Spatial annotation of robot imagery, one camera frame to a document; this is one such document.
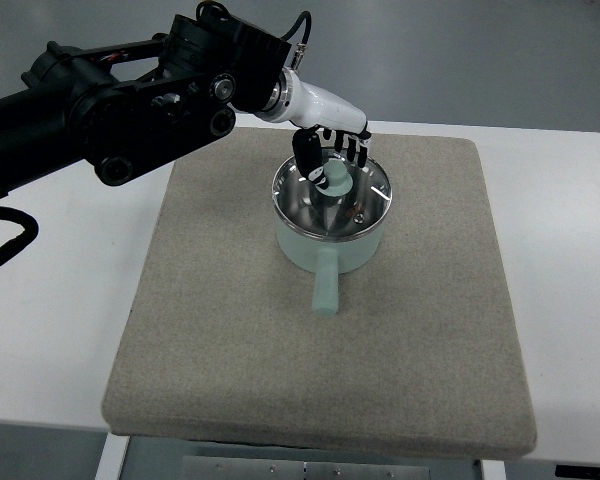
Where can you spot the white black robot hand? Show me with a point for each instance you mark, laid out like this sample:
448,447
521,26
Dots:
311,108

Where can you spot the glass lid with green knob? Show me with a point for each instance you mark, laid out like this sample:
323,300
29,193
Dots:
356,201

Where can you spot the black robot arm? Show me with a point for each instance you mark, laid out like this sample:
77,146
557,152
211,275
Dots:
129,109

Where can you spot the mint green saucepan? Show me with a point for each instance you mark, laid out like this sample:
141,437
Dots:
327,258

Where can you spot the beige fabric mat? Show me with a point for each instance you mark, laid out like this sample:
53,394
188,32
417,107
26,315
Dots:
416,353

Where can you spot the metal plate under table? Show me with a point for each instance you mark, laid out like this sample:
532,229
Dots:
214,468

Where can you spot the black label strip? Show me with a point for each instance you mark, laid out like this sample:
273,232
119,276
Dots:
577,472

